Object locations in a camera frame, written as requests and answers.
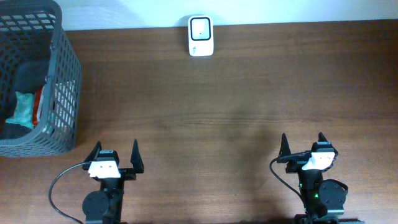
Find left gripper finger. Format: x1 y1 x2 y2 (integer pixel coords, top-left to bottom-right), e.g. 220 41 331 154
84 141 102 162
130 139 144 170

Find mint green snack packet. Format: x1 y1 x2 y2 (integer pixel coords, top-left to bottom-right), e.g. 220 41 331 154
6 91 35 129

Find orange chocolate bar wrapper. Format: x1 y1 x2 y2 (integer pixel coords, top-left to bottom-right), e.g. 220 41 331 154
32 85 44 127

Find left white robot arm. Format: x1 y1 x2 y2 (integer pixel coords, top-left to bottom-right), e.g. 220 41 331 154
82 141 144 223

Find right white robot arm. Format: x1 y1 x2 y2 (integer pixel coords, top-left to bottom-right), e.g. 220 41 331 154
269 133 363 224

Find white barcode scanner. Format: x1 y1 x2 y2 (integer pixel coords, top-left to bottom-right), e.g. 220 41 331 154
187 15 215 57

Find grey plastic mesh basket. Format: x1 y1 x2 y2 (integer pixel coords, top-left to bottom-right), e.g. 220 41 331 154
1 1 82 157

